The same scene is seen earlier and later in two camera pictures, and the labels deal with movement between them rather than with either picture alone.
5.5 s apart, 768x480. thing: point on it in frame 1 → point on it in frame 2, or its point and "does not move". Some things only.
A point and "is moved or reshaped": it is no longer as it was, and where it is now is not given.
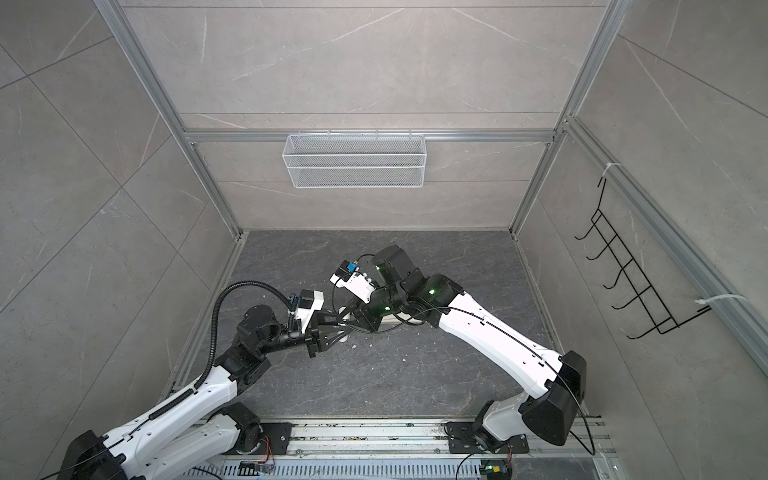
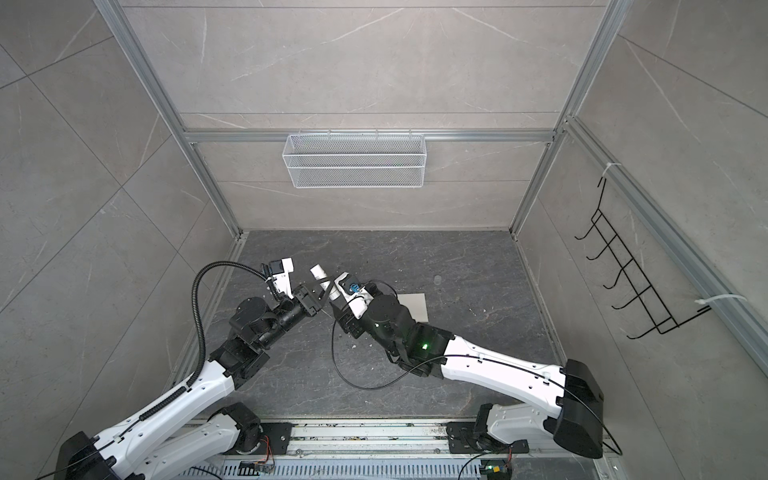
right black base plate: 462,439 does not move
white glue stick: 343,324 is moved or reshaped
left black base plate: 279,437 does not move
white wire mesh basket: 354,160 does not move
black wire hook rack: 645,303 does not move
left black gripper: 316,338 → 305,302
